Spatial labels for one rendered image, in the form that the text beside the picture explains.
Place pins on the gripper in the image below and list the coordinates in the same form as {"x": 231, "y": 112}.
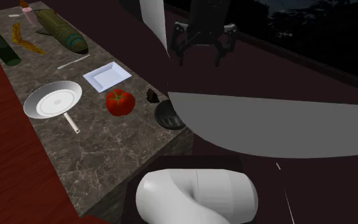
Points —
{"x": 208, "y": 21}

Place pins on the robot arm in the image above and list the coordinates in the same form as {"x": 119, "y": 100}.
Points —
{"x": 259, "y": 124}

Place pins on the small dark brown lump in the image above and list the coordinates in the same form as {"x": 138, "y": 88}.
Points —
{"x": 152, "y": 96}

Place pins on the black round bowl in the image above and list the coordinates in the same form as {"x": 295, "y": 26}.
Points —
{"x": 166, "y": 116}

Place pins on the white square plate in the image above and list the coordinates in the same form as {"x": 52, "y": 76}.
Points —
{"x": 107, "y": 76}

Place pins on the red tomato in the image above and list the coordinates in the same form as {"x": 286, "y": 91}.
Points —
{"x": 120, "y": 103}

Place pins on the dark window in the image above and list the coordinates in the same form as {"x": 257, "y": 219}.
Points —
{"x": 321, "y": 28}

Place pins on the silver knife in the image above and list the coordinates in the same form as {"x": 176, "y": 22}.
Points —
{"x": 73, "y": 62}

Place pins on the olive green rocket-shaped figure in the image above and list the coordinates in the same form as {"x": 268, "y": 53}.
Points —
{"x": 62, "y": 32}

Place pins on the white frying pan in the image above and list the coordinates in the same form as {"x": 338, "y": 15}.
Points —
{"x": 53, "y": 99}

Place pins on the yellow-brown bent flat piece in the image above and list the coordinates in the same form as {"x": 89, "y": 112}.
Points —
{"x": 19, "y": 38}

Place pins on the small white utensil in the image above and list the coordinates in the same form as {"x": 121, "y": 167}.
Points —
{"x": 13, "y": 15}

